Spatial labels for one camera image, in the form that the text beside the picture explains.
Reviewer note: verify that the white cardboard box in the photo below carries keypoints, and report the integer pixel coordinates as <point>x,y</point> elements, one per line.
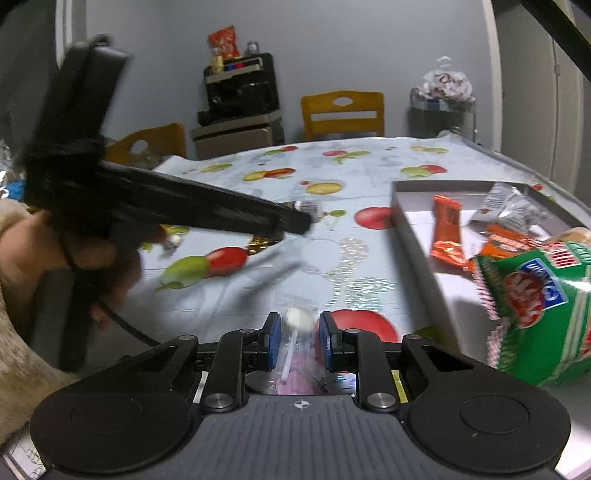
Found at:
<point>415,221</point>

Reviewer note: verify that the black coffee machine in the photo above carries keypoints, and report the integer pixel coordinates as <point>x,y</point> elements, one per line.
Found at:
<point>242,90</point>

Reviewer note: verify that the clear lollipop packet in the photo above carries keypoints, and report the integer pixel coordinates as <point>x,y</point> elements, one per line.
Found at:
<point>300,332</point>

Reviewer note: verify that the fruit print tablecloth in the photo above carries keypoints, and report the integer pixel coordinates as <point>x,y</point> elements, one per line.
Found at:
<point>369,157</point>

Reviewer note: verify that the black bar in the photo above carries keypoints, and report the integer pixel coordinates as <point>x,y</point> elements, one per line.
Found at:
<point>558,27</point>

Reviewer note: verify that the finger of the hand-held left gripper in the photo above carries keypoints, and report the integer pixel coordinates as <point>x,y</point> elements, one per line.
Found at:
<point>221,207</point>

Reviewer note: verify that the silver clear snack packet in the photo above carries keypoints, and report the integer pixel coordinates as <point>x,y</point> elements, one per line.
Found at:
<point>508,207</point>

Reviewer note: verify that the white plastic bag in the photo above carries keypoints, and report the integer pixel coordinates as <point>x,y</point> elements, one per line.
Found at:
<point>448,81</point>

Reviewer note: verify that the red snack bag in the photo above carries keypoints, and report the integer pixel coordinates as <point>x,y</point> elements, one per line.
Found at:
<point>224,44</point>

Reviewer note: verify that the person's left forearm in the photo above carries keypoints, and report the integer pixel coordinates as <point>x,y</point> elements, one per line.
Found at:
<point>18,369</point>

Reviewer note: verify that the wooden chair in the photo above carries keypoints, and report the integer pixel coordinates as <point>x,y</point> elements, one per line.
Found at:
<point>152,145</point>
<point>341,115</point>

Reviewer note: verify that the tan pastry packet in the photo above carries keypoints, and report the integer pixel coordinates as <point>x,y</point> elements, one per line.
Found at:
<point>575,234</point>

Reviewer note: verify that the white wardrobe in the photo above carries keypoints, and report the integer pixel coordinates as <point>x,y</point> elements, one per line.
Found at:
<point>535,92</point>

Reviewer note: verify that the person's left hand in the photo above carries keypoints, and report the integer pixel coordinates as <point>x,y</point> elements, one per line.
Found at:
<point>27,249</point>

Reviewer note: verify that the long orange bar packet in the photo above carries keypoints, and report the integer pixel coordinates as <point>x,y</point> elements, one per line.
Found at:
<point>447,230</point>

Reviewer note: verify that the dark gold candy packet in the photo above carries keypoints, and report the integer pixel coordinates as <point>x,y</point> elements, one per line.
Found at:
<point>261,242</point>

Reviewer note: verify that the green snack bag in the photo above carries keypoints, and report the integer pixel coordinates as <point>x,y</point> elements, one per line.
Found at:
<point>545,314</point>

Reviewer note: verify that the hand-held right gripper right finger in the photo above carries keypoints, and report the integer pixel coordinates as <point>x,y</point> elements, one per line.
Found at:
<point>325,341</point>

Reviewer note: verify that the square orange snack packet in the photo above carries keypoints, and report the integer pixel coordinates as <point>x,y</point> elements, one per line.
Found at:
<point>508,240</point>

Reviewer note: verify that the grey cabinet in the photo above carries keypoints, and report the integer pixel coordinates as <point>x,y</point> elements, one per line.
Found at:
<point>235,138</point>

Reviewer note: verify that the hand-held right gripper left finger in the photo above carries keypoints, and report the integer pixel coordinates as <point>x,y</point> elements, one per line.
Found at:
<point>275,341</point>

